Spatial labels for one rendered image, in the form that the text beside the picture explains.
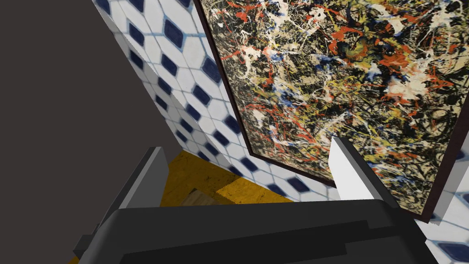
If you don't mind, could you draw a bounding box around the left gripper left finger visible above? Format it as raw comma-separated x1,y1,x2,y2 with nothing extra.
98,146,170,230

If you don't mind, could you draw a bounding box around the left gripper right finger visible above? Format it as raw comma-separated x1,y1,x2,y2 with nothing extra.
327,137,402,209

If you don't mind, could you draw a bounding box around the dark grey door leaf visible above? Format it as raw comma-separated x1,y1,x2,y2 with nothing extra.
0,0,183,264

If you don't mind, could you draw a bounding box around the abstract splatter painting dark frame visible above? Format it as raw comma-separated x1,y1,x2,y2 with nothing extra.
193,0,469,224

